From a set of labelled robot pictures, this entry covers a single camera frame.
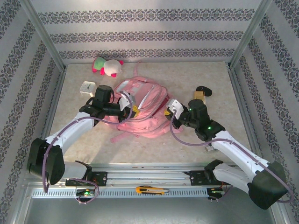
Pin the white green pink plush toy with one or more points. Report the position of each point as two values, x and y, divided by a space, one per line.
112 67

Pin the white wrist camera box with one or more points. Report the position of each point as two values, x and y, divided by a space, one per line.
176 107
127 101

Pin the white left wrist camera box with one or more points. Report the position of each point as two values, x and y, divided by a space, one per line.
127 101

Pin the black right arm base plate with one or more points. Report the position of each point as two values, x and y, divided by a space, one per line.
196 178

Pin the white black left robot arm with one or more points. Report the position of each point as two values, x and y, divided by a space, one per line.
70 130

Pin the aluminium mounting rail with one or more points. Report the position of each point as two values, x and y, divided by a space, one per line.
144 177

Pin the aluminium side rail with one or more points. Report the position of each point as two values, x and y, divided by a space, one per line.
241 105
53 105

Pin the white square alarm clock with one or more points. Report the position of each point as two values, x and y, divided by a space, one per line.
87 88

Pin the black oval object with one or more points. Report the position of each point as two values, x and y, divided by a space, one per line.
205 90

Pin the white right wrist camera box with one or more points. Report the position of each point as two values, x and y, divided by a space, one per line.
176 107

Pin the small circuit board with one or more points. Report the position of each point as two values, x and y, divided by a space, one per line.
85 193
216 191

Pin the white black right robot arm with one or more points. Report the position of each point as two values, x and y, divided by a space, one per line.
236 151

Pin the pink backpack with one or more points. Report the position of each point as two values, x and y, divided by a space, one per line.
149 121

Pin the yellow utility knife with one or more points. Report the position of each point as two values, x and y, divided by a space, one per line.
144 189

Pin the small silver tube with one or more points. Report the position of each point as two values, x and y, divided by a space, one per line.
209 149

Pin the aluminium frame post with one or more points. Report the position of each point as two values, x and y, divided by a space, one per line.
42 32
252 30

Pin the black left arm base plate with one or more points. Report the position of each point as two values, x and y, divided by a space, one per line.
100 178

